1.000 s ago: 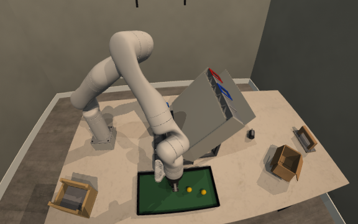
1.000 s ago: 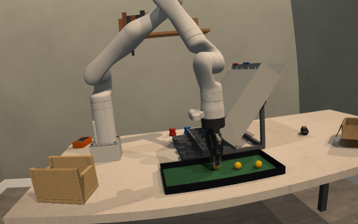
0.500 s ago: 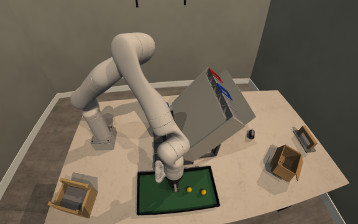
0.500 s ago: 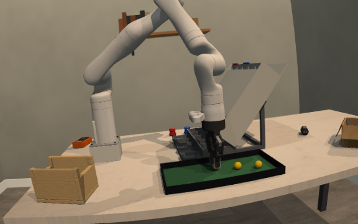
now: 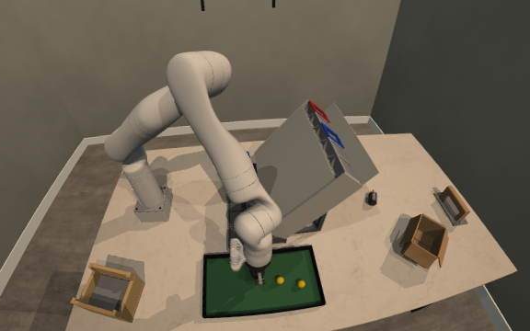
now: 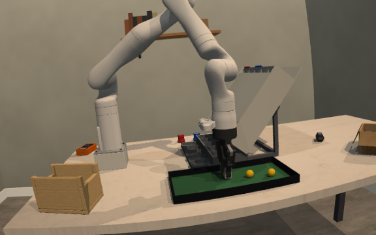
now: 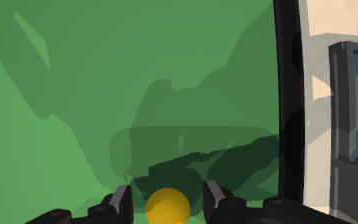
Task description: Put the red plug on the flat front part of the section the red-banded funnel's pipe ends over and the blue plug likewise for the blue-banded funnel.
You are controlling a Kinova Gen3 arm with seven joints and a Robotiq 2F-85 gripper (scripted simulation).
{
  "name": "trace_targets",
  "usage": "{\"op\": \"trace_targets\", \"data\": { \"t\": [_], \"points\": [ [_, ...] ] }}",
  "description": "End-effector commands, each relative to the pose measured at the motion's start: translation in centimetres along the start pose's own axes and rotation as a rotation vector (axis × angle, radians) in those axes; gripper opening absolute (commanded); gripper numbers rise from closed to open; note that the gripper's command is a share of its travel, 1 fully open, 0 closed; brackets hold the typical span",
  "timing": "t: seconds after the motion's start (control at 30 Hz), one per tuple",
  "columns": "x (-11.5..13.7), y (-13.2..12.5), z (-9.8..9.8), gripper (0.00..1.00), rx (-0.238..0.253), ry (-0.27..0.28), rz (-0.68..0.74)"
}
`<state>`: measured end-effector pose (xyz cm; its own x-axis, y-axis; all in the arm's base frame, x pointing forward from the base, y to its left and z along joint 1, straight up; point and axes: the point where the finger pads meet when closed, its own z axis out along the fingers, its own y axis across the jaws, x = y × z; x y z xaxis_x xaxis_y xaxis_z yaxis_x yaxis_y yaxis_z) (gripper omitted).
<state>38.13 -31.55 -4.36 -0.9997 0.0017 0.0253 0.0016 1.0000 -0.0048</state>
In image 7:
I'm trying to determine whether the yellow ball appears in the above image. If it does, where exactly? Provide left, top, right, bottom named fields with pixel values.
left=145, top=188, right=190, bottom=224

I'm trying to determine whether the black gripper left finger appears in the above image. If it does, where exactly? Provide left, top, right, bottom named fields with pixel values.
left=25, top=185, right=134, bottom=224

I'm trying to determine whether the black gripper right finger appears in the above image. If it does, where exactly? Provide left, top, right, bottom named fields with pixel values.
left=202, top=180, right=352, bottom=224

